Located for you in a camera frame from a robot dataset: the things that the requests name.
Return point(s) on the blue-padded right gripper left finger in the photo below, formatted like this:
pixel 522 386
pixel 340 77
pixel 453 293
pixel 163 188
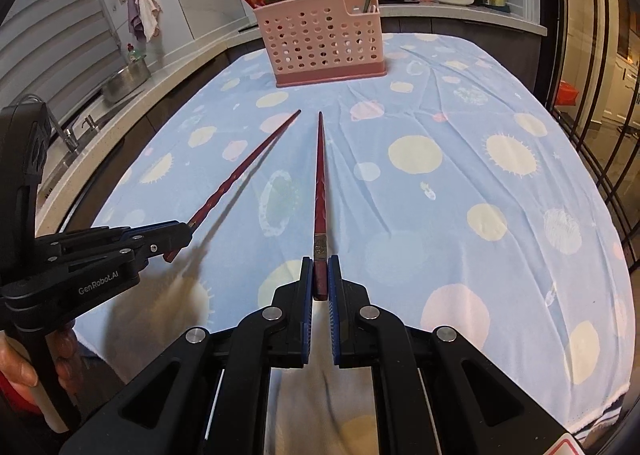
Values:
pixel 277 336

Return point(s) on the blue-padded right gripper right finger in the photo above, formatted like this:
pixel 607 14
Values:
pixel 364 335

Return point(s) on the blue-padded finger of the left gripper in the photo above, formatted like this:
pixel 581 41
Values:
pixel 151 229

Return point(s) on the hanging purple cloth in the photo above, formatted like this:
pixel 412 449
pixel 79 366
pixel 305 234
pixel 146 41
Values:
pixel 135 25

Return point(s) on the person's left hand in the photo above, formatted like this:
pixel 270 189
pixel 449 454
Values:
pixel 22 376

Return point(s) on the chrome sink faucet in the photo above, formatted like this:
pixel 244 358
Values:
pixel 71 141

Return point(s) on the steel bowl on counter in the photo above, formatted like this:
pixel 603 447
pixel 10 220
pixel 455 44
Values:
pixel 123 82

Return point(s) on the blue planet-print tablecloth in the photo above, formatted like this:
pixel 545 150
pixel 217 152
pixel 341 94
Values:
pixel 453 196

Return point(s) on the dark red wavy chopstick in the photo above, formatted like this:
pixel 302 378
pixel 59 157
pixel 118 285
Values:
pixel 320 237
pixel 243 173

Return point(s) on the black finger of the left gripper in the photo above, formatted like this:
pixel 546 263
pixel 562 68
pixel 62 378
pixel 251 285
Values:
pixel 167 244

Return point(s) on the pink perforated utensil holder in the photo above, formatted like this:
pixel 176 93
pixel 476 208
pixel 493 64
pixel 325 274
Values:
pixel 313 41

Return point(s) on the hanging white towel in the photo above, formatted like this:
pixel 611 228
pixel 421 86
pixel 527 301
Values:
pixel 149 14

